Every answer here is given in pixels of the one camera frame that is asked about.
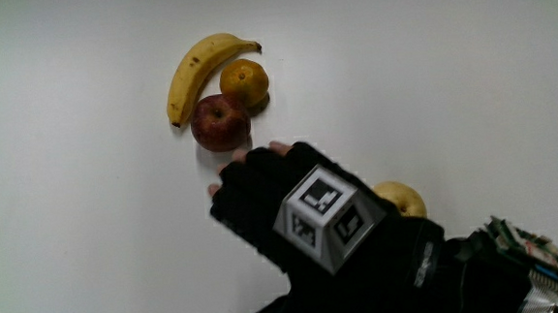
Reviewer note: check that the person's right hand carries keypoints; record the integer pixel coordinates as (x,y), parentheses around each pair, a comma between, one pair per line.
(262,201)

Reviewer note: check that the yellow pear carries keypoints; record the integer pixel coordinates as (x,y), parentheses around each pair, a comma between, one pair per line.
(404,198)

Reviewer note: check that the red apple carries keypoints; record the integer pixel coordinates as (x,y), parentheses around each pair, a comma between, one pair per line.
(220,123)

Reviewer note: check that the orange mandarin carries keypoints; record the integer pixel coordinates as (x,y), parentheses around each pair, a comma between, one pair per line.
(244,82)

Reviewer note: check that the yellow banana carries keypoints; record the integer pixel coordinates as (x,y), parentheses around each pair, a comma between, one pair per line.
(195,74)

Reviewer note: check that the green circuit board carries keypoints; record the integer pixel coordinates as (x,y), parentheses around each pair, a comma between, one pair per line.
(527,247)

